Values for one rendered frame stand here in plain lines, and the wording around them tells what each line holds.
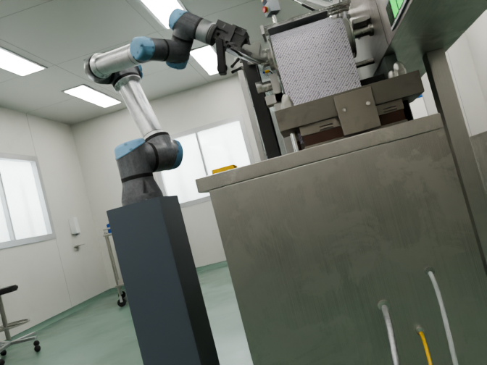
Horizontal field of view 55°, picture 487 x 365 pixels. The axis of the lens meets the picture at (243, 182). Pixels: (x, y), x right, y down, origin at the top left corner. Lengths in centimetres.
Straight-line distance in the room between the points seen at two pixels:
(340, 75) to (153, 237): 81
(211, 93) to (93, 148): 213
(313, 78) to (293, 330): 77
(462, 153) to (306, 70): 59
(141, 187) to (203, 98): 579
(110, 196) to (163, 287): 619
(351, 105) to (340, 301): 52
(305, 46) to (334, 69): 12
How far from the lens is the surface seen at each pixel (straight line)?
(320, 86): 152
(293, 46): 156
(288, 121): 131
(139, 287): 166
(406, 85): 134
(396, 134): 125
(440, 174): 127
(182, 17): 166
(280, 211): 123
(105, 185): 780
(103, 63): 181
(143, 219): 162
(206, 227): 727
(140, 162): 169
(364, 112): 129
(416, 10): 124
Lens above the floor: 79
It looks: 3 degrees up
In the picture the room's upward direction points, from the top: 15 degrees counter-clockwise
